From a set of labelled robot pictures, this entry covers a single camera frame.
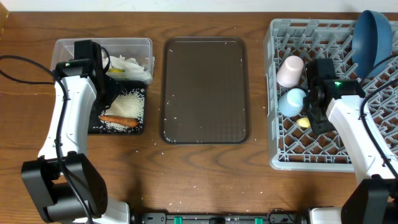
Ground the dark blue plate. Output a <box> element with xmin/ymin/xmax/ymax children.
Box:
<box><xmin>352</xmin><ymin>10</ymin><xmax>392</xmax><ymax>78</ymax></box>

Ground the pile of rice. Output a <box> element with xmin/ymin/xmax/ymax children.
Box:
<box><xmin>100</xmin><ymin>88</ymin><xmax>146</xmax><ymax>134</ymax></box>

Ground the cream plastic spoon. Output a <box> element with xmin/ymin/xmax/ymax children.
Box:
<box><xmin>296</xmin><ymin>117</ymin><xmax>311</xmax><ymax>129</ymax></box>

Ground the light blue cup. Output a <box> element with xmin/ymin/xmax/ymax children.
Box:
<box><xmin>278</xmin><ymin>88</ymin><xmax>307</xmax><ymax>117</ymax></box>

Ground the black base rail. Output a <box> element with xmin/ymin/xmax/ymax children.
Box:
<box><xmin>130</xmin><ymin>208</ymin><xmax>310</xmax><ymax>224</ymax></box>

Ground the clear plastic bin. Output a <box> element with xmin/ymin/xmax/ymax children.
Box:
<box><xmin>50</xmin><ymin>37</ymin><xmax>155</xmax><ymax>85</ymax></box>

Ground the crumpled white paper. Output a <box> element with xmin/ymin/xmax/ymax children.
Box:
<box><xmin>102</xmin><ymin>53</ymin><xmax>145</xmax><ymax>73</ymax></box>

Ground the yellow snack wrapper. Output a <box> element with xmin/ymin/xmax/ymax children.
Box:
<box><xmin>108</xmin><ymin>68</ymin><xmax>125</xmax><ymax>73</ymax></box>

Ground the dark brown serving tray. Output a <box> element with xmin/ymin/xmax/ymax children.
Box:
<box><xmin>160</xmin><ymin>36</ymin><xmax>251</xmax><ymax>144</ymax></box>

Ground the grey dishwasher rack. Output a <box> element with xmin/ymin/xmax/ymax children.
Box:
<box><xmin>263</xmin><ymin>19</ymin><xmax>397</xmax><ymax>172</ymax></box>

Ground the black square bin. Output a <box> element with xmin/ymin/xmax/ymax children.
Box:
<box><xmin>88</xmin><ymin>80</ymin><xmax>146</xmax><ymax>135</ymax></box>

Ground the pink cup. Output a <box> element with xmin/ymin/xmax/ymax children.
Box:
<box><xmin>276</xmin><ymin>55</ymin><xmax>304</xmax><ymax>88</ymax></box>

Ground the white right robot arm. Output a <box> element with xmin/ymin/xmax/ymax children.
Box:
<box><xmin>306</xmin><ymin>80</ymin><xmax>397</xmax><ymax>223</ymax></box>

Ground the orange carrot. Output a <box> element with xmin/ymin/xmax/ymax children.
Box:
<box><xmin>99</xmin><ymin>115</ymin><xmax>138</xmax><ymax>128</ymax></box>

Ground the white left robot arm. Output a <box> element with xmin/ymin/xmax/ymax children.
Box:
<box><xmin>21</xmin><ymin>58</ymin><xmax>131</xmax><ymax>223</ymax></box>

